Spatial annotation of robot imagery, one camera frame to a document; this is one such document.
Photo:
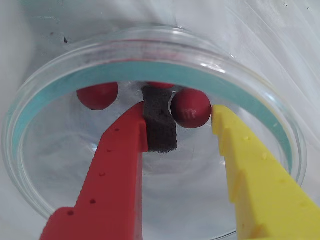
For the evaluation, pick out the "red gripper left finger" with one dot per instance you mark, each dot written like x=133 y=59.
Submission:
x=112 y=175

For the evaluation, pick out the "red candy pill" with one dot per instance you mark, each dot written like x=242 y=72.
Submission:
x=160 y=85
x=192 y=108
x=98 y=96

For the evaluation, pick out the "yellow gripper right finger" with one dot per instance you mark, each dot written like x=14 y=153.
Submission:
x=262 y=187

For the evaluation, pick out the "white table cloth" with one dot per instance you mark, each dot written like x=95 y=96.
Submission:
x=37 y=25

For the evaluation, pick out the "glass bowl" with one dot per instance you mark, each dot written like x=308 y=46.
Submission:
x=62 y=75

